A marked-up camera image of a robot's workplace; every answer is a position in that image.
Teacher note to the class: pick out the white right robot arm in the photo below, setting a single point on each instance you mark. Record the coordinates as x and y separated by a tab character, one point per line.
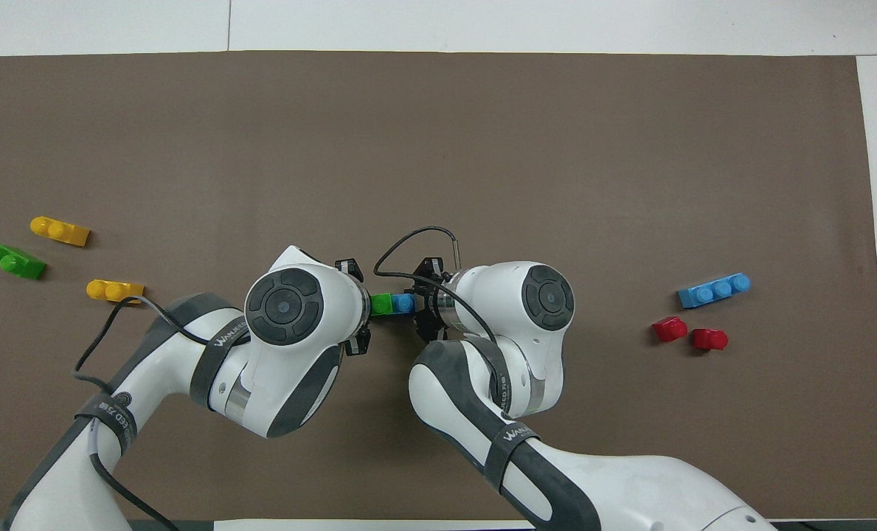
541	346

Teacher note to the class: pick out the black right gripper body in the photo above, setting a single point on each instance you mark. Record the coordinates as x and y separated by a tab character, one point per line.
438	302

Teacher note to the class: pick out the red toy block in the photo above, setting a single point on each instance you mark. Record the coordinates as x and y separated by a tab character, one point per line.
709	339
669	329

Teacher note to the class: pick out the brown table mat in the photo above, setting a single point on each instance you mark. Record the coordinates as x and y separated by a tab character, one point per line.
438	133

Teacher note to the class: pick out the blue three-stud toy block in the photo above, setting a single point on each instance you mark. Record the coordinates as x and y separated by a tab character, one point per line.
403	304
712	290

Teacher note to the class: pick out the green two-stud toy block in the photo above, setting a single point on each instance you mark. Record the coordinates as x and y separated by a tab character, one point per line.
14	262
381	304

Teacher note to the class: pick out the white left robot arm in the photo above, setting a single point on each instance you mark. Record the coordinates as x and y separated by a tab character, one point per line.
290	354

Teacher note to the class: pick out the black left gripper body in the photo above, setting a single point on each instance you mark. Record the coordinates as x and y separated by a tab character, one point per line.
366	306

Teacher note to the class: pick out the yellow two-stud toy block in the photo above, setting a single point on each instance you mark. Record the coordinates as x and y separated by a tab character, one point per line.
60	231
113	290

